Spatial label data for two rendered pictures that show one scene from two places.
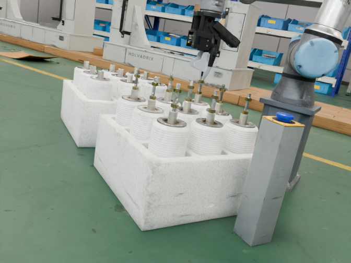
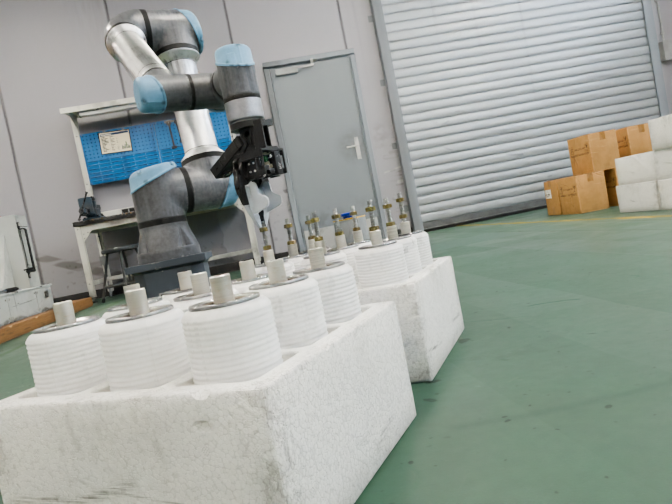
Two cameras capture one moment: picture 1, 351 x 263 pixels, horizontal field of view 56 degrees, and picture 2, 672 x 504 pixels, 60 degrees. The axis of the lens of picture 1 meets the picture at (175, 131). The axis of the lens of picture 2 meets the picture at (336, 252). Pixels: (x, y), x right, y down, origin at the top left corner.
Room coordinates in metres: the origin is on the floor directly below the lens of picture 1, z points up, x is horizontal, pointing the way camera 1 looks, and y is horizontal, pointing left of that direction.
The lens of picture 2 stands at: (1.71, 1.01, 0.31)
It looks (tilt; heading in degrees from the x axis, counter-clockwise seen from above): 3 degrees down; 235
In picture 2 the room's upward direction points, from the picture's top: 11 degrees counter-clockwise
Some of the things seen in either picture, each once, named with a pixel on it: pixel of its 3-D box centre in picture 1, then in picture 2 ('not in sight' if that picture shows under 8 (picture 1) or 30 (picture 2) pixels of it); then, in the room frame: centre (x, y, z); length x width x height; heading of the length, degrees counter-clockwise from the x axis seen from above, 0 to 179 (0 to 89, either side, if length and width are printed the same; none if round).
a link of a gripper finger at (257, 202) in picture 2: (197, 64); (258, 204); (1.14, -0.03, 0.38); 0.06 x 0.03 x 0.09; 111
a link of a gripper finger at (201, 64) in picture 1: (201, 66); (270, 202); (1.10, -0.05, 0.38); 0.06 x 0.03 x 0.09; 111
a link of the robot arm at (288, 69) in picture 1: (304, 56); (159, 192); (1.20, -0.39, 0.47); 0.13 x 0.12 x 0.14; 173
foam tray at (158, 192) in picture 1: (176, 160); (356, 320); (0.96, -0.02, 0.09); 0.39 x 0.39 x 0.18; 33
